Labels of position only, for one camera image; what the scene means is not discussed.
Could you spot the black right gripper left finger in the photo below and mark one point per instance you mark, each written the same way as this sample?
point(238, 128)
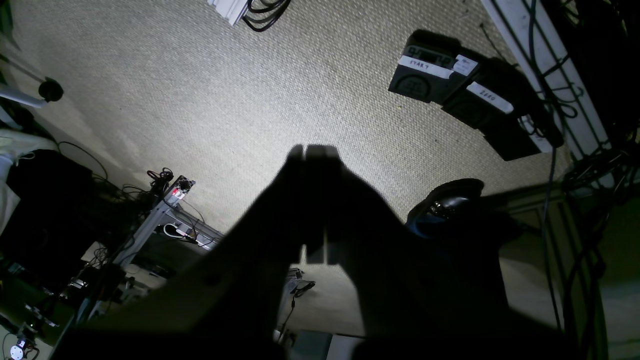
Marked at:
point(235, 290)

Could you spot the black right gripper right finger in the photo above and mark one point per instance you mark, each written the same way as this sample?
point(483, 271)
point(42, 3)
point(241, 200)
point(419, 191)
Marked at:
point(438, 281)

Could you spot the black shoe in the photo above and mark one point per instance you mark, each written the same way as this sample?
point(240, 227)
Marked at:
point(446, 201)

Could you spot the black foot pedal labelled zero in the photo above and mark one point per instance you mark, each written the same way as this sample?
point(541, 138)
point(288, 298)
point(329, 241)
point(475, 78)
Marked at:
point(499, 102)

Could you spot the black foot pedal labelled start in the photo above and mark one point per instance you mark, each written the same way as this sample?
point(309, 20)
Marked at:
point(432, 67)

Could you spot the aluminium frame stand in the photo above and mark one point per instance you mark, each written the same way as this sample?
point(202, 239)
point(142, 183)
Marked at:
point(166, 211)

